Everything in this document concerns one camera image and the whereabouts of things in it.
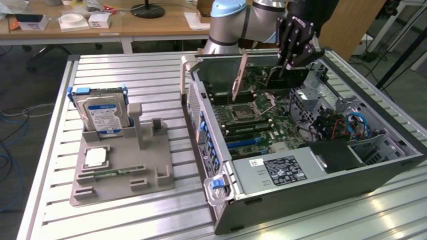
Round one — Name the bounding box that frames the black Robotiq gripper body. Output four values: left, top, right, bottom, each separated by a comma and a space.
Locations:
286, 0, 335, 37

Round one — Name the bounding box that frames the green expansion card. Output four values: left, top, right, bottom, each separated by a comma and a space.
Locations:
231, 47, 311, 102

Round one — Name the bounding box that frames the wooden cabinet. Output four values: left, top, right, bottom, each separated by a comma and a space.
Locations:
312, 0, 388, 61

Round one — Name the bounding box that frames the white box with red dot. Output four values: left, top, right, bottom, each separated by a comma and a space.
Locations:
352, 33, 376, 57

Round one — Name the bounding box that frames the silver metal drive cage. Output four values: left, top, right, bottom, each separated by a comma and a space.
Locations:
290, 73, 332, 126

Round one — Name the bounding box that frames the open metal socket cover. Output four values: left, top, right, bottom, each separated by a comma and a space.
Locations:
251, 91, 280, 113

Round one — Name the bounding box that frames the black slanted stand pole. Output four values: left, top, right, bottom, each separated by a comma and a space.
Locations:
375, 9, 427, 91

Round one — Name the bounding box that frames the white flat paper box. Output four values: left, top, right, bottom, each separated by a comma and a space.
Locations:
184, 11, 213, 31

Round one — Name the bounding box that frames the CPU socket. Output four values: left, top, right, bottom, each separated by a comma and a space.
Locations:
229, 102, 260, 125

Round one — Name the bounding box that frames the white table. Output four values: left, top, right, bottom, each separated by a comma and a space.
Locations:
366, 0, 427, 72

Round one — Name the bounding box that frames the green motherboard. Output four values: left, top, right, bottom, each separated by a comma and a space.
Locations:
204, 82, 307, 161

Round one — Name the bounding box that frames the installed dark RAM stick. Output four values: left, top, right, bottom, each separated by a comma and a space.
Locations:
225, 121, 272, 135

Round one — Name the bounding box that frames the blue expansion slot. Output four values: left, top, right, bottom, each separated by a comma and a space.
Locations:
225, 138, 264, 149

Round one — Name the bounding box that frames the black round lamp base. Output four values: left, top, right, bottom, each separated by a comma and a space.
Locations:
129, 0, 167, 19

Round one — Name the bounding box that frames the black plastic shroud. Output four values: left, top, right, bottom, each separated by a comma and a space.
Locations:
308, 139, 367, 175

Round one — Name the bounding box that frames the silver disk bay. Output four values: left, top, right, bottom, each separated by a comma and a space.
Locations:
346, 133, 410, 167

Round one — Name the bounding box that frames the grey power supply with label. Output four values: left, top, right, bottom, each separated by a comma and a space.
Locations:
231, 147, 330, 196

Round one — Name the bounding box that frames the small white labelled box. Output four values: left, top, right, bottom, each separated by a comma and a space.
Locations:
87, 12, 113, 29

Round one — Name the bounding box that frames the open dark grey PC case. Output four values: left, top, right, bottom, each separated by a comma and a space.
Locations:
179, 47, 427, 236

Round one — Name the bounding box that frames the hard disk in blue caddy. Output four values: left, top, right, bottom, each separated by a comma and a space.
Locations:
65, 84, 131, 139

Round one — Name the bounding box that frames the white box with round dish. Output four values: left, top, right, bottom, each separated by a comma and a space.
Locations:
57, 14, 91, 33

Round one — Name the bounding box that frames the grey plastic parts rack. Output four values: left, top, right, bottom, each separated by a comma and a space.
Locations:
68, 102, 176, 208

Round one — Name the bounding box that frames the wooden desk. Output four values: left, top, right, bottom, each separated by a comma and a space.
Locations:
0, 0, 215, 47

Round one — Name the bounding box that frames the black office chair base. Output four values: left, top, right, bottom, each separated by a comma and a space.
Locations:
24, 44, 73, 73

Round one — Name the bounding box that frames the green RAM stick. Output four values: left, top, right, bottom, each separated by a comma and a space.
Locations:
93, 166, 145, 179

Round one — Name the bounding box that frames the silver CPU chip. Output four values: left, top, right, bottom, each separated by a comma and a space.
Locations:
83, 148, 108, 167

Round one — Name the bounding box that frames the white box with black top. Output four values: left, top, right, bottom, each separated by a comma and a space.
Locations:
15, 14, 49, 31

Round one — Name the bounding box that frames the black and red wire bundle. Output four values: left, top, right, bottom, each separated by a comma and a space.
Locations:
315, 113, 351, 141

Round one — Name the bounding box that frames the blue wire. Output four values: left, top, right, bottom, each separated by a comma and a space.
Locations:
344, 112, 370, 138

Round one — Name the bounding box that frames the white floor cable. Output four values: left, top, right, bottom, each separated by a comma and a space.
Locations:
0, 102, 55, 118

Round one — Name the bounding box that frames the blue floor cable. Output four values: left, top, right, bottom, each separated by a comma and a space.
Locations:
0, 109, 32, 213

